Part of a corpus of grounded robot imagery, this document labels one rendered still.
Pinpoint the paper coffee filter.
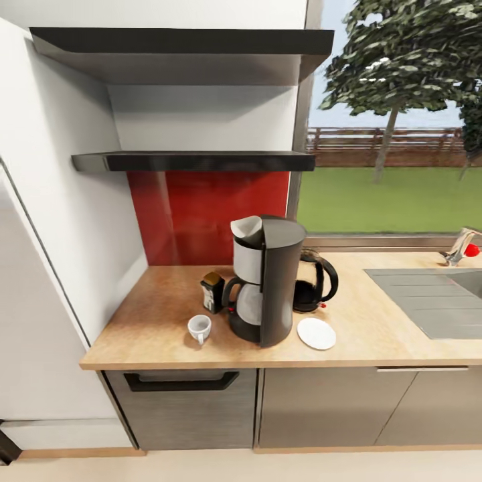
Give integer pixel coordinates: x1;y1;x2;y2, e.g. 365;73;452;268
231;216;262;250

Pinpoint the electric kettle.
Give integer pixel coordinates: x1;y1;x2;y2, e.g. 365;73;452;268
293;248;339;313

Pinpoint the saucer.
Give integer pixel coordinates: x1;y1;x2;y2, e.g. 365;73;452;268
297;319;336;349

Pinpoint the bottle of coffee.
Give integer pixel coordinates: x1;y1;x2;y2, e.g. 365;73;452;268
201;272;225;315

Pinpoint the coffee cup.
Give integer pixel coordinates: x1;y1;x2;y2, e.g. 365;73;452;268
188;315;212;345

